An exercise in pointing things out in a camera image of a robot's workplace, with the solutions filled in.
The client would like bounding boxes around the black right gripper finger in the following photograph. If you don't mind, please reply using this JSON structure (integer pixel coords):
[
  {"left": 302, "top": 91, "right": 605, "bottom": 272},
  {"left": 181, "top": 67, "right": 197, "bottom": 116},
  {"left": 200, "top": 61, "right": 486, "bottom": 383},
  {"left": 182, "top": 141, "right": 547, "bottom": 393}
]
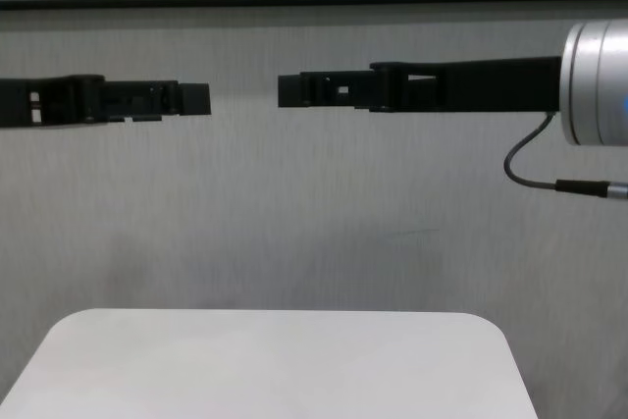
[{"left": 277, "top": 71, "right": 375, "bottom": 111}]

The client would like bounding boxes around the white rounded pedestal table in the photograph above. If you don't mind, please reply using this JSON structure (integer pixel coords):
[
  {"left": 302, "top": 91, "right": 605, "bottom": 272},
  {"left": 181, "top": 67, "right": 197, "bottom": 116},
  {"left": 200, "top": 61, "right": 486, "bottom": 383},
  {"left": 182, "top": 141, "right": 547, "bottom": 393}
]
[{"left": 0, "top": 308, "right": 539, "bottom": 419}]

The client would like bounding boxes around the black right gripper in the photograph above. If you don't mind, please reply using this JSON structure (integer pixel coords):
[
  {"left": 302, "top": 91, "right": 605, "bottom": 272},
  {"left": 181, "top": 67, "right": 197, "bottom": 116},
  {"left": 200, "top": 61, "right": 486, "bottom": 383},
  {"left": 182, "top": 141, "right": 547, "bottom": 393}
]
[{"left": 369, "top": 56, "right": 563, "bottom": 114}]

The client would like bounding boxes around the black cable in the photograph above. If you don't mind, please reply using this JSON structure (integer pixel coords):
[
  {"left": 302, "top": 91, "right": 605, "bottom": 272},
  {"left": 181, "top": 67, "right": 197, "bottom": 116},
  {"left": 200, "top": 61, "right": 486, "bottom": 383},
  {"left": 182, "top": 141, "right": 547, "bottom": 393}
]
[{"left": 503, "top": 111, "right": 628, "bottom": 200}]

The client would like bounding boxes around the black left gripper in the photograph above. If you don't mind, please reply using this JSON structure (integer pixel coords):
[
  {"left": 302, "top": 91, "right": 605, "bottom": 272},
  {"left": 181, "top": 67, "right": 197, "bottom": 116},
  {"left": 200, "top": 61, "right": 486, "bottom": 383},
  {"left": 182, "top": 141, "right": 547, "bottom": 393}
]
[{"left": 0, "top": 74, "right": 213, "bottom": 130}]

